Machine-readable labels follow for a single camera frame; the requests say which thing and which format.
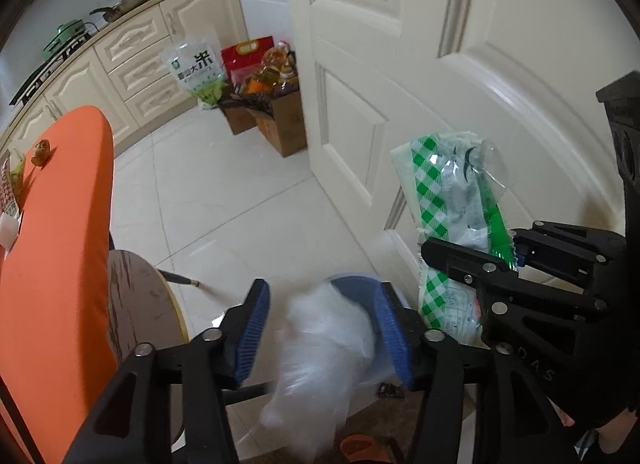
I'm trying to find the green checkered plastic package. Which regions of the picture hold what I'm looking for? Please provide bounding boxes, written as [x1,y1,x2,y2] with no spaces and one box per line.
[390,132,516,345]

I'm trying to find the white plastic bag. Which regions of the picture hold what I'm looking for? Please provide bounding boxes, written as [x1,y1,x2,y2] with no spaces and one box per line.
[260,282,374,463]

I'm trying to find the white tissue piece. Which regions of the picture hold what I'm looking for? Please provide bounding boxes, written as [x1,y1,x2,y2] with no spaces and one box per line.
[0,213,21,253]

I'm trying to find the red white snack wrapper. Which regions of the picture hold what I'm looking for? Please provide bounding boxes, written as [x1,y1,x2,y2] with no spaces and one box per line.
[1,151,25,220]

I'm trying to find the blue plastic trash bin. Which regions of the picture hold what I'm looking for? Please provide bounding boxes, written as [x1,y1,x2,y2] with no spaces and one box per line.
[328,273,395,386]

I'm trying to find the cream lower kitchen cabinets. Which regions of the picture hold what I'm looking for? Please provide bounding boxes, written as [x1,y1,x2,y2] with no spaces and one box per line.
[1,0,247,154]

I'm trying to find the orange slipper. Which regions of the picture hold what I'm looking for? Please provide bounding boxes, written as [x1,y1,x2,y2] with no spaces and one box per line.
[340,434,392,463]

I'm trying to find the round orange table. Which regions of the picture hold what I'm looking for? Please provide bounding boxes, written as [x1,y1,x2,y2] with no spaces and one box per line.
[1,106,117,463]

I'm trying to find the round wooden stool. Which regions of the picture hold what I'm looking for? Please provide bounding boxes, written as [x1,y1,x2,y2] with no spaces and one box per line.
[107,249,189,364]

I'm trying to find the white panel door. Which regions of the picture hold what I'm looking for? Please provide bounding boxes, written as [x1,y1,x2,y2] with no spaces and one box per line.
[290,0,639,301]

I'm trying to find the brown crumpled paper ball far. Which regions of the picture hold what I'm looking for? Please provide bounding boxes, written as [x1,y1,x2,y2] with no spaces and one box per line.
[30,139,52,167]

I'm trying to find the cardboard box with oil bottles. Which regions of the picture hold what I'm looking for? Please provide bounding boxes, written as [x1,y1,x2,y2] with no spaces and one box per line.
[240,41,307,158]

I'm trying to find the small cardboard box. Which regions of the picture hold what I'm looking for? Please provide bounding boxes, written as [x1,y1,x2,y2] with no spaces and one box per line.
[218,91,256,135]

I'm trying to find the red gift box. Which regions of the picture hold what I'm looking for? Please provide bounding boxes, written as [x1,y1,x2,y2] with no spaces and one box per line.
[221,36,273,86]

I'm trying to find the black gas stove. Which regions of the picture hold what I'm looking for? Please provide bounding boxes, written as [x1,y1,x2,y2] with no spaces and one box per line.
[9,32,91,106]

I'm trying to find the white rice bag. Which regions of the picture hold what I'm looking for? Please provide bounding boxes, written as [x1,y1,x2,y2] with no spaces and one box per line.
[160,37,227,108]

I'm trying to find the green electric pot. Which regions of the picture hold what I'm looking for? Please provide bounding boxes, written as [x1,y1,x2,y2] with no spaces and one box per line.
[42,20,86,58]

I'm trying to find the wok with lid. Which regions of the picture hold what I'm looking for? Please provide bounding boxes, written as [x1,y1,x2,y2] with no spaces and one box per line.
[90,0,148,24]

